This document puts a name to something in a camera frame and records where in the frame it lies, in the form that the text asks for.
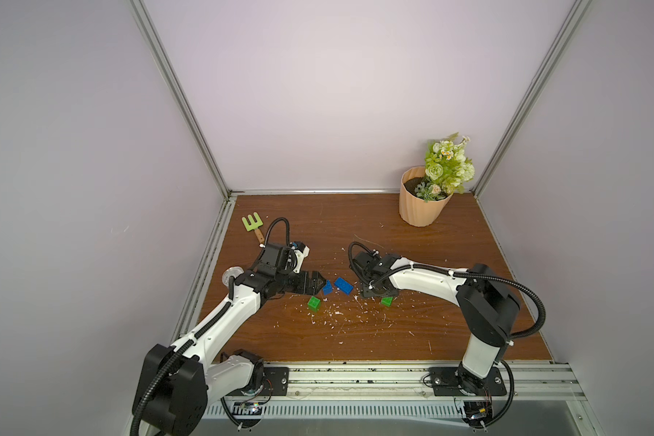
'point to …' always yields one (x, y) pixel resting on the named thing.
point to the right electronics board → (478, 413)
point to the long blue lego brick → (343, 285)
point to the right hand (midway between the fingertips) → (373, 287)
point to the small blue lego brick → (328, 288)
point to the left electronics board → (247, 408)
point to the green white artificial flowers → (447, 169)
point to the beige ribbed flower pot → (416, 212)
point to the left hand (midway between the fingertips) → (317, 279)
